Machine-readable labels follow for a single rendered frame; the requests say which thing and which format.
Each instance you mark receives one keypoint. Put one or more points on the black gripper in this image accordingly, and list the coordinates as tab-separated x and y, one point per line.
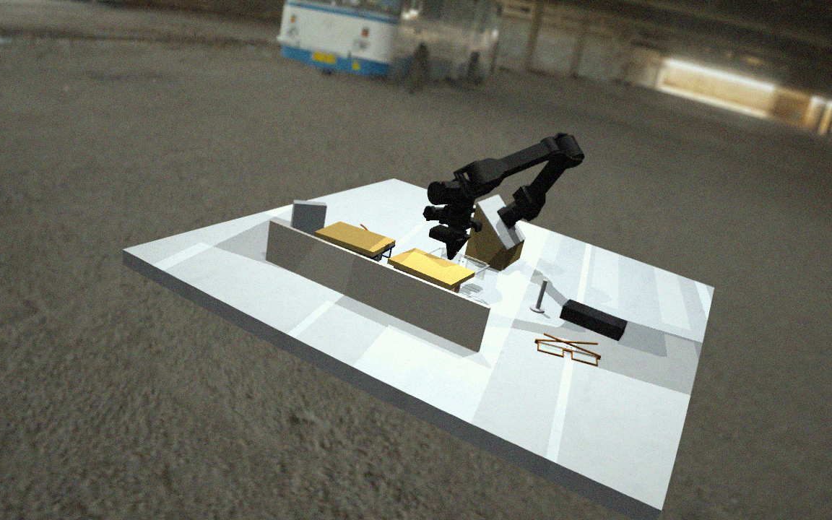
455	235

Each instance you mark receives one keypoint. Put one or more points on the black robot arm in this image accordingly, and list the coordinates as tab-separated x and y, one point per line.
562	152

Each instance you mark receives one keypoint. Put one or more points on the beige flat panel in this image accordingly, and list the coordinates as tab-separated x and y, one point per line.
435	309

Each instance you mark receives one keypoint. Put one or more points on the white post on round base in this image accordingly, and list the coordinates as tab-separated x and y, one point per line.
537	307

